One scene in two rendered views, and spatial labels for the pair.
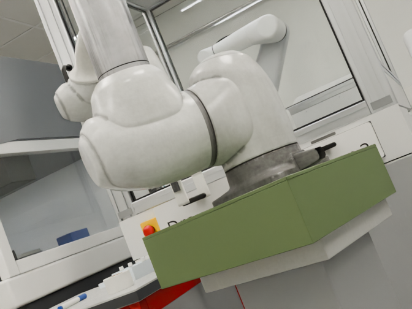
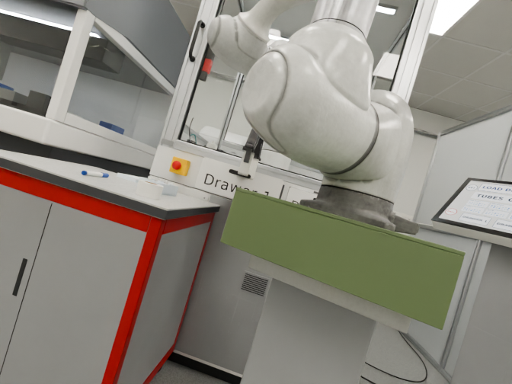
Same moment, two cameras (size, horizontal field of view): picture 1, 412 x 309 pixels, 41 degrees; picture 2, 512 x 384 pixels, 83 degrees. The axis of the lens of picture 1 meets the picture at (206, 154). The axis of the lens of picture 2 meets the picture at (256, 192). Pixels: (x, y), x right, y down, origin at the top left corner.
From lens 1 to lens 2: 0.61 m
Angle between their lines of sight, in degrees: 17
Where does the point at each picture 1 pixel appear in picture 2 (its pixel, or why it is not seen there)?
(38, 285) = (70, 140)
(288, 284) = (327, 312)
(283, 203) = (439, 272)
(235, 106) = (393, 145)
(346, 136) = not seen: hidden behind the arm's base
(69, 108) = (222, 36)
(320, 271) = (369, 326)
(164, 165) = (323, 145)
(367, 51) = not seen: hidden behind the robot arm
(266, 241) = (383, 289)
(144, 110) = (352, 81)
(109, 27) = not seen: outside the picture
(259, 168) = (369, 206)
